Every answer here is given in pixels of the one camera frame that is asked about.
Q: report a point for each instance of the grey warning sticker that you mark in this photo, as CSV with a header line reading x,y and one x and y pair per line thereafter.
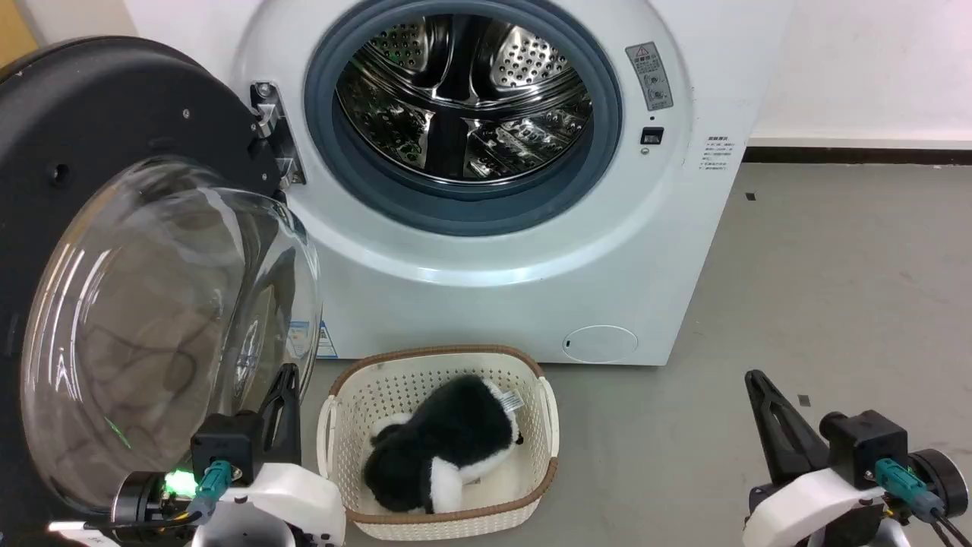
x,y
650,76

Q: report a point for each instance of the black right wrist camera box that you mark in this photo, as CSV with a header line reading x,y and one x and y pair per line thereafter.
x,y
866,444

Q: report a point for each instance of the black wall baseboard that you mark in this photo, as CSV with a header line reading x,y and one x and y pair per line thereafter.
x,y
858,155

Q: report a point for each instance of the blue white energy sticker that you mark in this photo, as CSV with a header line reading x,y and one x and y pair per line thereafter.
x,y
313,339

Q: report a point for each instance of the white toy label tag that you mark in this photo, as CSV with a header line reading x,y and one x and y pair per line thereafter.
x,y
512,400

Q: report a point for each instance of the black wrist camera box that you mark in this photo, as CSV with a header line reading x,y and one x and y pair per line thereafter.
x,y
228,442
866,444

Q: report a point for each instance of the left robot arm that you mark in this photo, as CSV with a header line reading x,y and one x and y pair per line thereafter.
x,y
140,501

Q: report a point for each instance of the black and white plush toy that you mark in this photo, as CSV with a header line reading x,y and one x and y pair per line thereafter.
x,y
448,448

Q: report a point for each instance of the stainless steel perforated drum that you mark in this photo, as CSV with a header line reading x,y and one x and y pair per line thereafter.
x,y
463,95

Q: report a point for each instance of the round white filter cover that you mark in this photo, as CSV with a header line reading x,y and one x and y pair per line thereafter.
x,y
600,343

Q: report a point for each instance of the white front-load washing machine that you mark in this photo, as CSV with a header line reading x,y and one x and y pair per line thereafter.
x,y
486,304

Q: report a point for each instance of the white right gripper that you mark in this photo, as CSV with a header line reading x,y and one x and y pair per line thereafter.
x,y
805,505

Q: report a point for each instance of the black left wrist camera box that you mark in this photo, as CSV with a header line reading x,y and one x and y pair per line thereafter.
x,y
228,442

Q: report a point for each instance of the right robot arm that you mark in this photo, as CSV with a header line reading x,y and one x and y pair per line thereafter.
x,y
942,479

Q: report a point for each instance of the black washer door with glass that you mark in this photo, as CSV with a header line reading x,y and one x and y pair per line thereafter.
x,y
91,114

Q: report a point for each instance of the clear glass door bowl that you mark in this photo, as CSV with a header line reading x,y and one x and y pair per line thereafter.
x,y
167,319

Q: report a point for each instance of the metal door hinge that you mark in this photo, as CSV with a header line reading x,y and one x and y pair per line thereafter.
x,y
275,129

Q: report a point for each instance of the cream perforated laundry basket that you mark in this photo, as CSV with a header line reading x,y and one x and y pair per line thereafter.
x,y
357,425

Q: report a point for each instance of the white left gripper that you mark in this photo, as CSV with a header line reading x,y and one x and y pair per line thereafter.
x,y
292,497

